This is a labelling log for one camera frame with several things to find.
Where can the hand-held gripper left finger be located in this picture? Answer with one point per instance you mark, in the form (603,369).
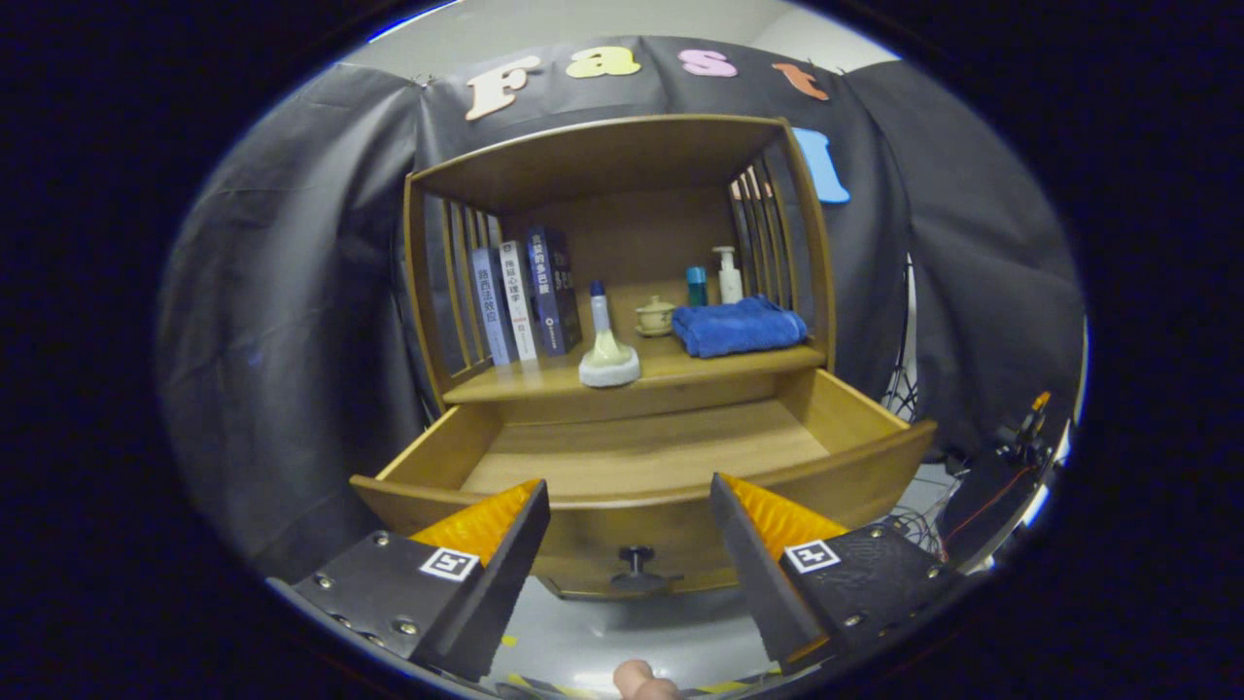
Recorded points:
(496,593)

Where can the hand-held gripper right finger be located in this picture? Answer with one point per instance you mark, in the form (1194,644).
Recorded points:
(758,583)

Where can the black round drawer knob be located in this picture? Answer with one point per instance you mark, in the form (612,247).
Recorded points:
(638,564)

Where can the wooden drawer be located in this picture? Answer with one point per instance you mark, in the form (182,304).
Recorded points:
(641,447)

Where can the wooden countertop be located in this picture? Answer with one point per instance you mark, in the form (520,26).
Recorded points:
(700,367)

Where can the wooden cabinet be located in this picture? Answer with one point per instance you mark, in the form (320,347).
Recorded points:
(603,160)

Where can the yellow black floor tape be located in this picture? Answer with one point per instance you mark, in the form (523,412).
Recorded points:
(530,684)

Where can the black tripod stand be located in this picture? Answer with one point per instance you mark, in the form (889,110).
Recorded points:
(899,389)

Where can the folded blue towel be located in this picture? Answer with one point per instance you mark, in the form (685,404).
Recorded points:
(739,329)

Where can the light blue book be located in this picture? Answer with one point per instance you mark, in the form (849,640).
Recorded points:
(491,311)

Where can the beige lidded teacup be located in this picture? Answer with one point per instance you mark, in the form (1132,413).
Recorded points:
(656,318)

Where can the white book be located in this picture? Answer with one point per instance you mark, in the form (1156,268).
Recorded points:
(518,301)

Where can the white pump bottle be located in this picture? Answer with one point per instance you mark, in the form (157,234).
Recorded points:
(730,285)

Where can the white bottle with blue cap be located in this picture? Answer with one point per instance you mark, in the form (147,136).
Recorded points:
(601,311)

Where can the teal bottle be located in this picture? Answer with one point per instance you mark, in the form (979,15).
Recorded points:
(697,289)

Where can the dark blue book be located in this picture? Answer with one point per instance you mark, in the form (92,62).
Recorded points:
(554,292)

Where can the black backdrop cloth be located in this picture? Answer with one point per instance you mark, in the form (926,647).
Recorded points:
(292,311)

